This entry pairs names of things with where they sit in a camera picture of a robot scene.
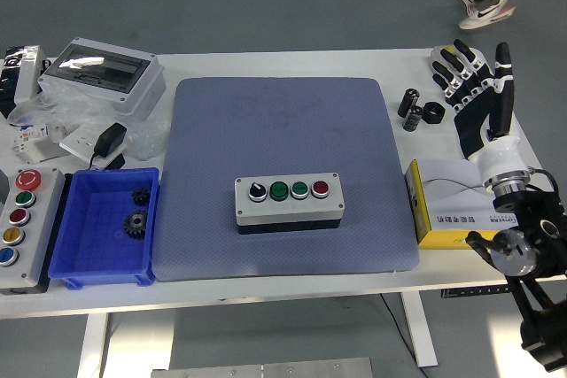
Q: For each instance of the white circuit breaker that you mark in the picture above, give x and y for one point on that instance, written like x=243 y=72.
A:
x=40 y=143

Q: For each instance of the black power adapter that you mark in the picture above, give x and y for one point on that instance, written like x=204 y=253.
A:
x=110 y=136

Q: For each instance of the white wall socket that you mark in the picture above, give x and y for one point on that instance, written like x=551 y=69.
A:
x=77 y=141

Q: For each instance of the blue plastic bin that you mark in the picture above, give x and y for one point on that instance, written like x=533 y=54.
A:
x=99 y=254

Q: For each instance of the black foil packet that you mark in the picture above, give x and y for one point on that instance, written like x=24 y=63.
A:
x=8 y=81

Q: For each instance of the yellow white cardboard box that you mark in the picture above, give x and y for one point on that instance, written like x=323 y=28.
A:
x=447 y=201

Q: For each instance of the large black bevel gear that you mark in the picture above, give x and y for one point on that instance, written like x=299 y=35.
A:
x=135 y=223

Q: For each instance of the grey five-button control box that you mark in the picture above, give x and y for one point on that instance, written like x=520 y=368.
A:
x=37 y=236

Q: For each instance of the grey-blue table mat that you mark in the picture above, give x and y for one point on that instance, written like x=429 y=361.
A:
x=221 y=139

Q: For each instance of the grey four-button control box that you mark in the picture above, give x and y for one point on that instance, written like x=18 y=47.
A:
x=288 y=214

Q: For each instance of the small black bevel gear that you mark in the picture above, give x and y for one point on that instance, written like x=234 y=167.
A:
x=140 y=197

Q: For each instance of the grey metal plate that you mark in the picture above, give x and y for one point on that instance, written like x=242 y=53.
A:
x=266 y=370

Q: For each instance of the grey clear-lid distribution box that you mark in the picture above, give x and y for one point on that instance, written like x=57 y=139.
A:
x=142 y=90

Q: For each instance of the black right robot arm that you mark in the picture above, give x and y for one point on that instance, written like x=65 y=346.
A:
x=536 y=227

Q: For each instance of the white table leg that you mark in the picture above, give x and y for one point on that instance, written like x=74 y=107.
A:
x=93 y=347
x=421 y=334

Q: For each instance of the black hex nut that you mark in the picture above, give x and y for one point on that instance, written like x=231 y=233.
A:
x=433 y=113

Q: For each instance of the white plastic-wrapped box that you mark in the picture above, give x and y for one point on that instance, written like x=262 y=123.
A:
x=28 y=81

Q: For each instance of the black cylindrical capacitor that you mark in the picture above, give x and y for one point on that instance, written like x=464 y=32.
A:
x=408 y=102
x=413 y=119

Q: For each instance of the clear plastic bag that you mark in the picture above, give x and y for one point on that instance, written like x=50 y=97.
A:
x=146 y=139

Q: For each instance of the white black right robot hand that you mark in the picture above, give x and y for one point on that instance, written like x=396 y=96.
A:
x=500 y=156

